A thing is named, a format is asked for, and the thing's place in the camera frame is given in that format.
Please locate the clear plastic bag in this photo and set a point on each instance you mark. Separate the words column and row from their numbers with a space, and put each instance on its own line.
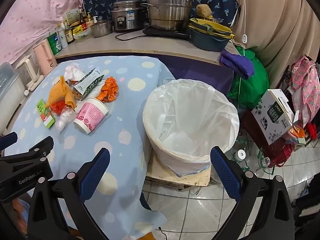
column 63, row 120

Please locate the pink electric kettle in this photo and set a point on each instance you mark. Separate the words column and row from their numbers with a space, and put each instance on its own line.
column 43, row 57

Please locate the clear bottle with white cap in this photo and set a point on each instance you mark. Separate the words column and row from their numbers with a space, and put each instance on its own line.
column 240, row 156

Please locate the orange snack wrapper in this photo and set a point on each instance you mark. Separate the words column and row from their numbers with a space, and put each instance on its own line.
column 108, row 90

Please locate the beige curtain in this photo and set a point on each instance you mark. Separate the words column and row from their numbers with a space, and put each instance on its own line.
column 275, row 17

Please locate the pink printed garment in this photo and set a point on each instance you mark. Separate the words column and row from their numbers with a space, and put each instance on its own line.
column 307, row 87

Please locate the trash bin with white liner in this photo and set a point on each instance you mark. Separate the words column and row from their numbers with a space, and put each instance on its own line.
column 190, row 120

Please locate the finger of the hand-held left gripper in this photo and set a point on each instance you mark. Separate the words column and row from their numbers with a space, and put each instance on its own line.
column 42, row 145
column 8, row 140

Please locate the dark glass bottle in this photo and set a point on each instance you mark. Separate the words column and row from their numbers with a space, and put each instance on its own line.
column 82, row 20

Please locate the green plastic bag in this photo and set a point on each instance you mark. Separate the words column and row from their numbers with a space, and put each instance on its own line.
column 255, row 85

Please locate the dark blue basin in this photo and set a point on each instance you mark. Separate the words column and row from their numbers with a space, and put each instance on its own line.
column 207, row 43

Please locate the white paper towel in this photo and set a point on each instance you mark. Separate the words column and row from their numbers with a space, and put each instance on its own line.
column 75, row 76

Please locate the yellow seasoning packet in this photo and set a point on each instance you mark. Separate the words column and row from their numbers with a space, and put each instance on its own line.
column 77, row 30

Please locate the small steel pot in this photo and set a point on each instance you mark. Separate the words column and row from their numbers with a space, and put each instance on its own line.
column 101, row 28

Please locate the green milk carton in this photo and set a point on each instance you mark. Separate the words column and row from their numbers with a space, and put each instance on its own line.
column 87, row 83

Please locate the brown loofah sponge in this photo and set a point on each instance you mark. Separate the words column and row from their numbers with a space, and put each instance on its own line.
column 203, row 11

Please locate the red thermos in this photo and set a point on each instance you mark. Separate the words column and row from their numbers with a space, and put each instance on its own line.
column 285, row 152

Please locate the large steel steamer pot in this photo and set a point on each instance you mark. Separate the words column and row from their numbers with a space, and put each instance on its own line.
column 170, row 10

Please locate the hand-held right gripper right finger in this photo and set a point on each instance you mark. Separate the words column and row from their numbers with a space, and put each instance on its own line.
column 225, row 172

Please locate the blue printed tablecloth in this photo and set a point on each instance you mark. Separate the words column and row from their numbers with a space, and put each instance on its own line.
column 125, row 100

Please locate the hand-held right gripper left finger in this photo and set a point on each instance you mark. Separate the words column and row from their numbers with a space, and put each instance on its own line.
column 95, row 175

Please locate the pink plastic basket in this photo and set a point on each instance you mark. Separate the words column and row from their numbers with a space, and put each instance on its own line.
column 292, row 133

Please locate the clear food container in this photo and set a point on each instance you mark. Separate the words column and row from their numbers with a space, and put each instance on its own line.
column 82, row 36

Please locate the clear plastic storage box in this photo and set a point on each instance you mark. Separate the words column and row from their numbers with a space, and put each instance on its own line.
column 10, row 97

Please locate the green packet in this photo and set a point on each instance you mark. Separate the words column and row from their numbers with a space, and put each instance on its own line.
column 53, row 43

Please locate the small green box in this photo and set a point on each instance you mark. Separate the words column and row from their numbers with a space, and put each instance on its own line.
column 43, row 112

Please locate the white electric kettle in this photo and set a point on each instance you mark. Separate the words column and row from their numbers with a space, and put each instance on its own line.
column 26, row 71

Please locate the white milk gift box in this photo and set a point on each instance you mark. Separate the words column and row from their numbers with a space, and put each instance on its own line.
column 272, row 120

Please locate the red plastic bag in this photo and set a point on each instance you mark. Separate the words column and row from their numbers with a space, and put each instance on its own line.
column 58, row 106

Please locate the soy sauce bottle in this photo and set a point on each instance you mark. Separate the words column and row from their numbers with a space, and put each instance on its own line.
column 69, row 33

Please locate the black induction cooker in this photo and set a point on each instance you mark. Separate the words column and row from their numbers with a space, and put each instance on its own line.
column 162, row 33

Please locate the pink curtain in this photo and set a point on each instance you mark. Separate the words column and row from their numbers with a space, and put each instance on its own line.
column 30, row 12

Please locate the dark red stool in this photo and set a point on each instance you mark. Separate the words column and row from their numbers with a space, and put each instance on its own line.
column 255, row 135

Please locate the pink paper cup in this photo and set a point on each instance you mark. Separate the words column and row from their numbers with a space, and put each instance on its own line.
column 90, row 115

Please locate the steel rice cooker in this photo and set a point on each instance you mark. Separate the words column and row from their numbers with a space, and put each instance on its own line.
column 127, row 17

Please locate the purple cloth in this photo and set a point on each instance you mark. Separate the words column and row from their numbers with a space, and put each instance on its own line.
column 237, row 65

